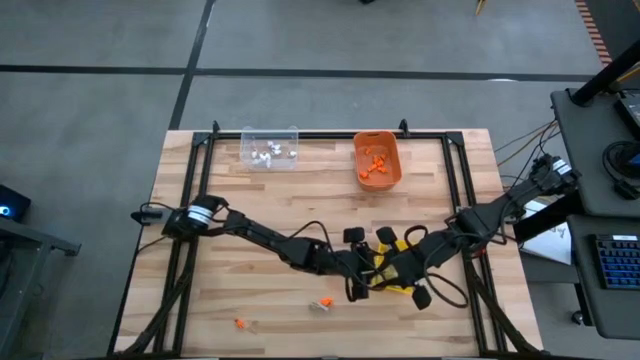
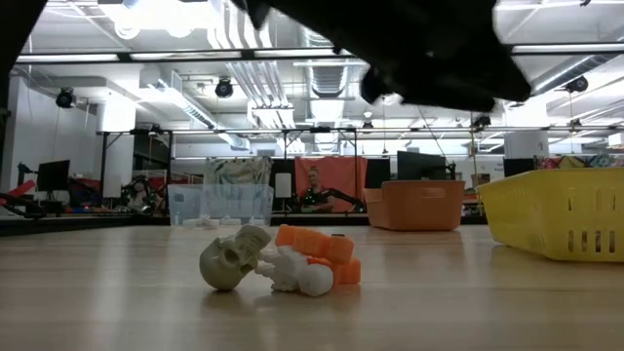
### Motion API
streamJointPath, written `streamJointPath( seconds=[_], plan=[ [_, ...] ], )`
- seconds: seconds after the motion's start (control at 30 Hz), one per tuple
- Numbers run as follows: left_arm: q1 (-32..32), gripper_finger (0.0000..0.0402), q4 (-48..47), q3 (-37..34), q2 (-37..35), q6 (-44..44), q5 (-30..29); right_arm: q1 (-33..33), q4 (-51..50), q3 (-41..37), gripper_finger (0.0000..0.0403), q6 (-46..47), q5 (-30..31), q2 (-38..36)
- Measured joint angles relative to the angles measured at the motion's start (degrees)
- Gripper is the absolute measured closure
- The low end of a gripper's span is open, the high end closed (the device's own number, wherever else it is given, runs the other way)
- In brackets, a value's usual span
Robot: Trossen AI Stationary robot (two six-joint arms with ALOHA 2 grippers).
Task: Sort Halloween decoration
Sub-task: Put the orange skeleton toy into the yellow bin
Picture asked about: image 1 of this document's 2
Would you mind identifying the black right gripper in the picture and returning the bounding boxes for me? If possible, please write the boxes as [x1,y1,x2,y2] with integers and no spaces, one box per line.
[369,226,446,311]

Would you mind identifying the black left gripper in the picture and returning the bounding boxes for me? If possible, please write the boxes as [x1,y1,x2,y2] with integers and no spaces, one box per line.
[327,227,387,301]

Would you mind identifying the grey desk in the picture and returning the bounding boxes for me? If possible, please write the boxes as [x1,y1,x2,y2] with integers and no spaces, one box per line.
[550,87,640,219]
[567,214,640,341]

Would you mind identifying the orange plastic bin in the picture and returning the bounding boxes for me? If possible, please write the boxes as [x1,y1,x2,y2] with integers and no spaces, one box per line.
[352,130,404,194]

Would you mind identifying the black diagonal post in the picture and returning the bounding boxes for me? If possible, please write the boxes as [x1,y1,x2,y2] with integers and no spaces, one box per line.
[569,39,640,107]
[512,197,584,244]

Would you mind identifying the yellow plastic basket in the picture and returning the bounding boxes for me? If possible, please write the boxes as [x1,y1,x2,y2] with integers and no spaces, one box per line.
[370,239,417,296]

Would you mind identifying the clear plastic bin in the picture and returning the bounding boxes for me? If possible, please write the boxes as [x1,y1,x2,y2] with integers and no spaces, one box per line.
[239,124,300,173]

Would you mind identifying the backlit black keyboard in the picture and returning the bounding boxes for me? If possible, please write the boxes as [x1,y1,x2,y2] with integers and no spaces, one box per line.
[594,233,640,291]

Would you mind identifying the yellow floor cable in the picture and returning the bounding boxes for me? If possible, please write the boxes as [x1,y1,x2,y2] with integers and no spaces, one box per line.
[497,124,560,167]

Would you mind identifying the grey side table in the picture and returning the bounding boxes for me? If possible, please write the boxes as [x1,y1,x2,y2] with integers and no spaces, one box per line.
[0,217,82,360]

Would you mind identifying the black laptop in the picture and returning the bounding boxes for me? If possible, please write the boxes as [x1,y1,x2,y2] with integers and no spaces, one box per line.
[613,89,640,141]

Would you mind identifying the black floor mat striped edge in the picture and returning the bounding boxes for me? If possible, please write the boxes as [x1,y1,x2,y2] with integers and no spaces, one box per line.
[574,0,640,66]

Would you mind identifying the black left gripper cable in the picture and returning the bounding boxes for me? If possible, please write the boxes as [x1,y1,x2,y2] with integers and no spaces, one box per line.
[287,219,334,251]

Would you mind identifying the black headphones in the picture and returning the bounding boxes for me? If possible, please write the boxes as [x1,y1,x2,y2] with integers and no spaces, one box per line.
[602,141,640,201]

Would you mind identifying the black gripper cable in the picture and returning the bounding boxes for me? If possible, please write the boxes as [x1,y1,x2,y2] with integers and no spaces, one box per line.
[402,224,470,309]
[287,219,334,251]

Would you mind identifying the black floor cable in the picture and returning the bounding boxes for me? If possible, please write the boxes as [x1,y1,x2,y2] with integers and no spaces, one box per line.
[499,119,564,181]

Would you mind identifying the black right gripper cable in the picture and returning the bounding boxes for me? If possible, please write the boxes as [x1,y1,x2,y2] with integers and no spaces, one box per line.
[402,224,470,309]

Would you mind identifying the black device with blue light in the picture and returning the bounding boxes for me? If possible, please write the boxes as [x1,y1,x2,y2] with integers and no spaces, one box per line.
[0,183,32,224]

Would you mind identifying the white paper sheet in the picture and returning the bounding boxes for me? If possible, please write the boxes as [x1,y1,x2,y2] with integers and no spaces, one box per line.
[519,219,574,266]

